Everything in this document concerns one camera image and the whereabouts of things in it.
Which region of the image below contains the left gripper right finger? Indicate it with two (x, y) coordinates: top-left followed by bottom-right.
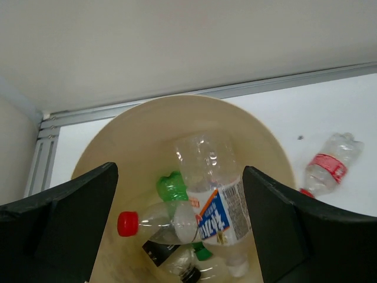
(243, 166), (376, 282)

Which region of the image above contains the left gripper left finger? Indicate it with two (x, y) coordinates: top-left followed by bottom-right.
(1, 162), (118, 282)

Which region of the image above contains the small red label bottle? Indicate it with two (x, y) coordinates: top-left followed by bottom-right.
(299, 133), (364, 198)

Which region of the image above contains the blue label clear bottle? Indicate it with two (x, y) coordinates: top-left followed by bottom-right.
(174, 131), (252, 278)

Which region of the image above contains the black label plastic bottle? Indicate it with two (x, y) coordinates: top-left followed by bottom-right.
(142, 241), (201, 283)

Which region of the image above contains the long red label bottle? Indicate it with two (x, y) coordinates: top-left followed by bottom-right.
(117, 200), (201, 245)

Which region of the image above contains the green plastic bottle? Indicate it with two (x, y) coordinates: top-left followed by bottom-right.
(156, 171), (213, 261)

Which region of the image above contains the tan round paper bin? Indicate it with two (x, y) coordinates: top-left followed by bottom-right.
(73, 96), (296, 282)

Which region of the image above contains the aluminium frame rail left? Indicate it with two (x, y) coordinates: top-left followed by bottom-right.
(24, 126), (60, 198)

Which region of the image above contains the aluminium frame rail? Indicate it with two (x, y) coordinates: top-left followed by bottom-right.
(24, 126), (60, 198)
(38, 62), (376, 139)

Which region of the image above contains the aluminium frame rail back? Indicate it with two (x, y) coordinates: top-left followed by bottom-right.
(38, 62), (376, 139)

